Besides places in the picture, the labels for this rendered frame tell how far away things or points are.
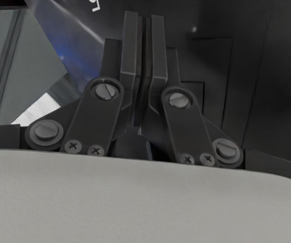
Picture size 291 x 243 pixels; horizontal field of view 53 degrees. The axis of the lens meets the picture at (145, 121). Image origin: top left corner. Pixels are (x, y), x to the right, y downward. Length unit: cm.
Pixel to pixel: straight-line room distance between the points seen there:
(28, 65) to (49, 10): 101
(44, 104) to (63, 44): 8
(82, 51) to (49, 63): 101
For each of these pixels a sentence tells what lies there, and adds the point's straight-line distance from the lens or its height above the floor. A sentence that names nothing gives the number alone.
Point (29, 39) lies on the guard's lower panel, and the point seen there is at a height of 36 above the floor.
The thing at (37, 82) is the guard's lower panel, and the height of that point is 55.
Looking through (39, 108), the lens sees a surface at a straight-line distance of 31.
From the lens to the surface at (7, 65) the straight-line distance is 126.
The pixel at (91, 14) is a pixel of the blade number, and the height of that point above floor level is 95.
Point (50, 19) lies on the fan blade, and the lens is 25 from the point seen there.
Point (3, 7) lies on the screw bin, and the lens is 36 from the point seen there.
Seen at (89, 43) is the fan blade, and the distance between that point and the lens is 22.
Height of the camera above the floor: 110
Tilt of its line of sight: 23 degrees down
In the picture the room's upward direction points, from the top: 177 degrees counter-clockwise
